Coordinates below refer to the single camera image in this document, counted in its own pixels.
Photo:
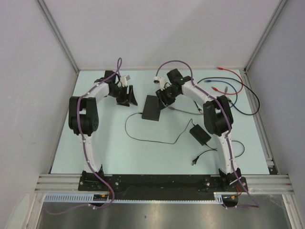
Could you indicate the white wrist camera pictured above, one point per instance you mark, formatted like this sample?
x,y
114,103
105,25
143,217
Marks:
x,y
123,82
160,81

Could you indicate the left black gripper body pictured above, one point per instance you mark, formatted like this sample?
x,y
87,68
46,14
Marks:
x,y
122,97

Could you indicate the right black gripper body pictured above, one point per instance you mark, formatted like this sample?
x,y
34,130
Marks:
x,y
169,94

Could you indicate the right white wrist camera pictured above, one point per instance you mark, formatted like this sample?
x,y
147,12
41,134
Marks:
x,y
160,81

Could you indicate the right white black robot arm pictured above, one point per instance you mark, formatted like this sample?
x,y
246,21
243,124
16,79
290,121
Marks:
x,y
217,117

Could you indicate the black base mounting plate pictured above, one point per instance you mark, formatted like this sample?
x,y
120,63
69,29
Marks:
x,y
170,187

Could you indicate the black power adapter brick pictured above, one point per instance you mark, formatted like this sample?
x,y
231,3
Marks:
x,y
200,135

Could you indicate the black network switch box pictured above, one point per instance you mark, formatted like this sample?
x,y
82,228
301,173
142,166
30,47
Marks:
x,y
151,111

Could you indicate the grey slotted cable duct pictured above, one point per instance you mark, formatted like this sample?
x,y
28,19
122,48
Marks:
x,y
100,198

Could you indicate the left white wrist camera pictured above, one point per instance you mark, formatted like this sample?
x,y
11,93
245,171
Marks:
x,y
123,82

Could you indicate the aluminium front frame rail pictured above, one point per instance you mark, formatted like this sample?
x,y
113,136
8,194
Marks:
x,y
258,184

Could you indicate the right aluminium side rail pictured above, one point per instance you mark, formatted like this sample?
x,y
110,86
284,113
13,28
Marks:
x,y
254,105

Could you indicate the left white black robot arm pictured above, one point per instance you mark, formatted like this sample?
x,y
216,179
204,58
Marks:
x,y
83,118

